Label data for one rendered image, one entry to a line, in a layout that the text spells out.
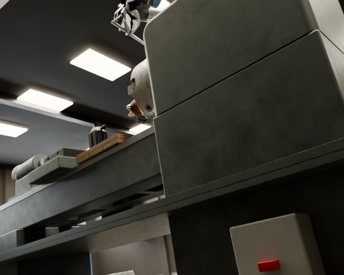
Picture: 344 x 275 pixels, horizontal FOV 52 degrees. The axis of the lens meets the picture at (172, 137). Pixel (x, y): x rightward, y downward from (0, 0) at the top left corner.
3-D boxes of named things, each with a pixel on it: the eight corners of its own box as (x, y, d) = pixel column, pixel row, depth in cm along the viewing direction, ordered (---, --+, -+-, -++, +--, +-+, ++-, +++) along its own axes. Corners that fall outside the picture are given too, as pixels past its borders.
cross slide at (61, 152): (132, 164, 195) (131, 156, 197) (63, 156, 164) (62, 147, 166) (112, 173, 206) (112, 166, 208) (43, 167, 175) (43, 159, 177)
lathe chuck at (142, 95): (204, 120, 160) (183, 57, 165) (159, 122, 135) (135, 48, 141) (189, 127, 165) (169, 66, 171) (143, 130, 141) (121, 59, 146)
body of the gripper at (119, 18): (126, 31, 154) (128, 12, 159) (140, 20, 148) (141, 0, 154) (113, 22, 149) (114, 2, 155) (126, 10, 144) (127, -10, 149)
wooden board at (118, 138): (177, 152, 167) (176, 144, 168) (118, 142, 141) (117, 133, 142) (136, 170, 185) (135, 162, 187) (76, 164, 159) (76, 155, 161)
